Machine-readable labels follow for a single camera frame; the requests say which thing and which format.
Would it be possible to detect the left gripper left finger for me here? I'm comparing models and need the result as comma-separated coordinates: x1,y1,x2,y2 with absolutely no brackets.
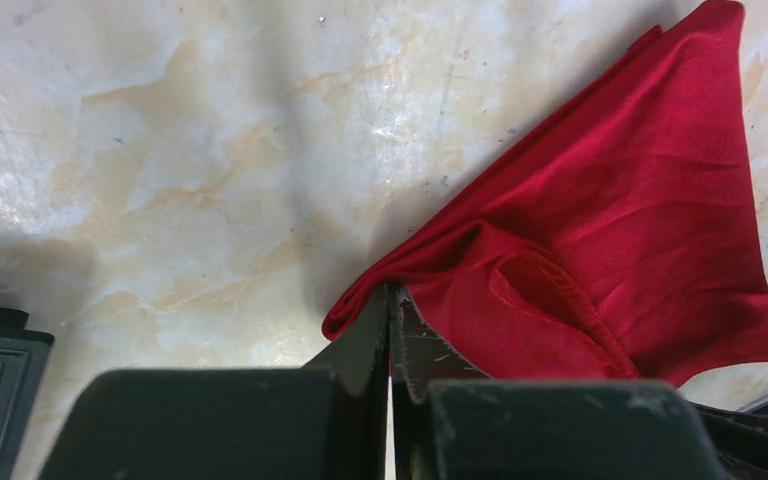
41,287,389,479

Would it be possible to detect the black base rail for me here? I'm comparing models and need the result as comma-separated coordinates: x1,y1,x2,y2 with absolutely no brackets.
695,395,768,480

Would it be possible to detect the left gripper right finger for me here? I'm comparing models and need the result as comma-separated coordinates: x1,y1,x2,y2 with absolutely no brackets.
390,287,727,479

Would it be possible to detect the red cloth napkin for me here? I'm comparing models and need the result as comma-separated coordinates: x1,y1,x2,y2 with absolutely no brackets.
322,1,768,386

